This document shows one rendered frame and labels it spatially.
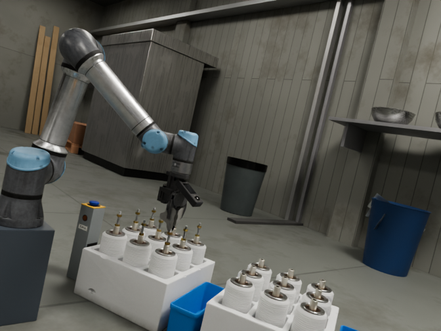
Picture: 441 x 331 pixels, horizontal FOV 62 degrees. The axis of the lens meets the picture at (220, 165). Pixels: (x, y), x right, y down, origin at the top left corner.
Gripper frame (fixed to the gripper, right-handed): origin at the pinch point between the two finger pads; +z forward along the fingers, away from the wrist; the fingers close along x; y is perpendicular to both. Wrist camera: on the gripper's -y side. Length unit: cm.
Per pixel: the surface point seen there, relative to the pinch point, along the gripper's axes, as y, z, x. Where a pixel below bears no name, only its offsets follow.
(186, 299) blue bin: -8.5, 24.8, -6.3
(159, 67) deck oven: 278, -114, -239
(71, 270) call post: 42, 31, 7
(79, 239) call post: 41.3, 17.5, 6.8
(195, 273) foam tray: -4.3, 17.7, -14.7
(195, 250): 1.7, 11.1, -19.9
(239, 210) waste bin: 110, 29, -233
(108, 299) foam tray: 13.6, 30.5, 10.3
